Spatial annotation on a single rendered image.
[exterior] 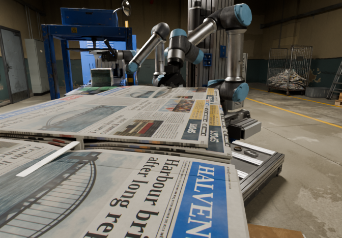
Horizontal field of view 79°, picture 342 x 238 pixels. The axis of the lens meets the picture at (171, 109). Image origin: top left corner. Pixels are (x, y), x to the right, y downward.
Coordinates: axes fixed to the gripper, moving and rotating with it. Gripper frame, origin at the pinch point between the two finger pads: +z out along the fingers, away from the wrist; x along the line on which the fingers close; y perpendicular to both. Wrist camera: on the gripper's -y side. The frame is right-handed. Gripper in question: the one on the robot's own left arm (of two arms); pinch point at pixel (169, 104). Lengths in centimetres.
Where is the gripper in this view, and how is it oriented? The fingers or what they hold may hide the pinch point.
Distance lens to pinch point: 83.3
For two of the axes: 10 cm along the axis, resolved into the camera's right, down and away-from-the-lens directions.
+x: -9.8, -0.5, 1.9
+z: -1.0, 9.5, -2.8
